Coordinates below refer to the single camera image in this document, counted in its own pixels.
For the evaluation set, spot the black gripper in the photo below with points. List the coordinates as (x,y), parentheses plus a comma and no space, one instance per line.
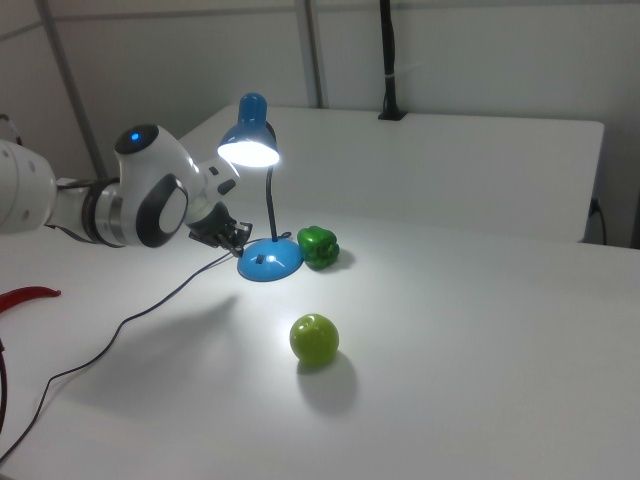
(212,227)

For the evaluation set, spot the blue desk lamp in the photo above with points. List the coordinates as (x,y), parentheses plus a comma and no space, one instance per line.
(250,145)

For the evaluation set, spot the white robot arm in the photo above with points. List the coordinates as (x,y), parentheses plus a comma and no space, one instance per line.
(140,200)

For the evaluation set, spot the green toy bell pepper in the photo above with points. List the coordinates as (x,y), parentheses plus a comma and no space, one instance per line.
(317,247)

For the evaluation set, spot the yellow-green toy apple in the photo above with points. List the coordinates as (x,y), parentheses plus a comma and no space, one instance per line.
(315,339)

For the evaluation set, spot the red toy chili pepper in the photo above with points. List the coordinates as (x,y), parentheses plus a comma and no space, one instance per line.
(25,296)

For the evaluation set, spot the black clamped camera pole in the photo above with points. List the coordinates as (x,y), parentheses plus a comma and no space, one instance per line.
(390,60)

